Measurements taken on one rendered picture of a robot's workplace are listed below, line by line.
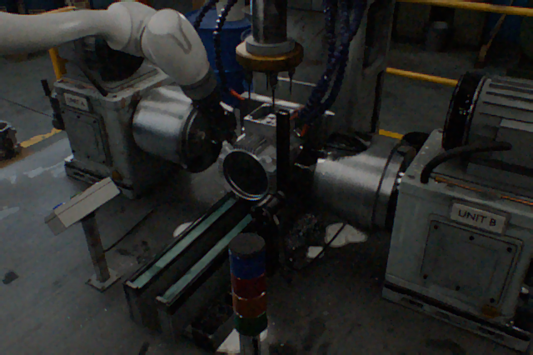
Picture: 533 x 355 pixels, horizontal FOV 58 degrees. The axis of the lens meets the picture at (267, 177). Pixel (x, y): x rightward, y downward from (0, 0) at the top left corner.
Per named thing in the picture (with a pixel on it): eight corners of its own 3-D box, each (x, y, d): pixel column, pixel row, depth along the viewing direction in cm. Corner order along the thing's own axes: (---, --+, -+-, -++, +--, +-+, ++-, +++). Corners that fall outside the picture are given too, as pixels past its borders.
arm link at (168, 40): (221, 62, 110) (186, 42, 117) (194, 9, 97) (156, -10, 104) (189, 95, 108) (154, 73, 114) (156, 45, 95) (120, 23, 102)
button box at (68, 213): (108, 200, 127) (97, 183, 126) (121, 192, 122) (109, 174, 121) (54, 236, 115) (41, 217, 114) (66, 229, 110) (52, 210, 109)
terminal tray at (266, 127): (265, 124, 148) (264, 102, 144) (296, 132, 143) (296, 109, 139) (243, 140, 139) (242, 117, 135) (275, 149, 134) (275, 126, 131)
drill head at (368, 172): (320, 179, 150) (324, 105, 137) (455, 219, 132) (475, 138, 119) (281, 222, 133) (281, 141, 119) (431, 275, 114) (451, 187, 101)
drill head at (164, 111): (158, 131, 180) (148, 66, 166) (240, 155, 164) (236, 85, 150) (107, 161, 162) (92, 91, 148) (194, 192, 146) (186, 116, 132)
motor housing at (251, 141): (254, 163, 158) (252, 110, 148) (306, 179, 150) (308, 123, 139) (219, 194, 143) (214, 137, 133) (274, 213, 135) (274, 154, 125)
